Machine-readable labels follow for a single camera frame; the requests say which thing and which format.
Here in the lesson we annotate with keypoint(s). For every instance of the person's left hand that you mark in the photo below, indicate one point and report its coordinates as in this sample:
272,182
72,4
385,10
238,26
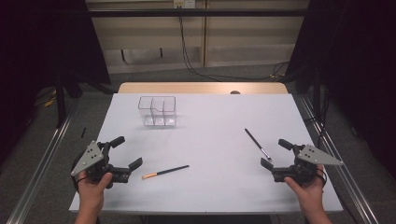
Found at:
91,194

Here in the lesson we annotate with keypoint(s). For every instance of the orange-tipped black makeup brush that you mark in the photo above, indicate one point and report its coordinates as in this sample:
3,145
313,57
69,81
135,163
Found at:
168,170

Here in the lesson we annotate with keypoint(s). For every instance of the aluminium floor rail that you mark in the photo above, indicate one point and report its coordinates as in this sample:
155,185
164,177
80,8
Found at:
40,165
342,174

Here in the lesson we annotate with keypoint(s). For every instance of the dark round table grommet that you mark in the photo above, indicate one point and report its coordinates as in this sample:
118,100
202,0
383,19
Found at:
235,92

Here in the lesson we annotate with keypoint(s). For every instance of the white table board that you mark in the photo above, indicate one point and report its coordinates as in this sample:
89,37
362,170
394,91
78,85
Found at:
202,140

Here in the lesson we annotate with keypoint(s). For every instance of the black stand post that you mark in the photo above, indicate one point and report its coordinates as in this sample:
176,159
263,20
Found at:
59,99

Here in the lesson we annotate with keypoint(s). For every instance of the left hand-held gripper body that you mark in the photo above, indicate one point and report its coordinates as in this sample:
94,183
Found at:
90,157

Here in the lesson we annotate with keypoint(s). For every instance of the black curtain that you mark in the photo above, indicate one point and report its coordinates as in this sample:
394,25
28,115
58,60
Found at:
37,46
361,62

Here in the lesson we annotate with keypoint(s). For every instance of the black horizontal bar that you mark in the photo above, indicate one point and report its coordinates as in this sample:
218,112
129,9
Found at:
186,12

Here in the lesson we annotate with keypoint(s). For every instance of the white wall outlet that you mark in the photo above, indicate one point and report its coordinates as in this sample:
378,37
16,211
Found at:
184,3

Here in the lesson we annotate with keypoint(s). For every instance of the clear plastic organizer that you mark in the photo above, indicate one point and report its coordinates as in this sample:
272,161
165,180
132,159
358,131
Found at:
146,118

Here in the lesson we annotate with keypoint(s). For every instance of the person's right hand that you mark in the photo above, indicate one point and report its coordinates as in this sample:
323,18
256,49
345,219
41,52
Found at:
308,196

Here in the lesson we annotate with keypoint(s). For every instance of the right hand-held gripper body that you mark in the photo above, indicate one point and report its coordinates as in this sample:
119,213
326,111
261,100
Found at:
314,155

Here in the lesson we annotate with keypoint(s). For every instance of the wooden table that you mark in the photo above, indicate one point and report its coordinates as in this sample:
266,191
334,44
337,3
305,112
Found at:
186,87

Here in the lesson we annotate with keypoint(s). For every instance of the silver-ferrule black makeup brush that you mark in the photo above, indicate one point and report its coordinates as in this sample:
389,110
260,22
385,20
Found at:
255,142

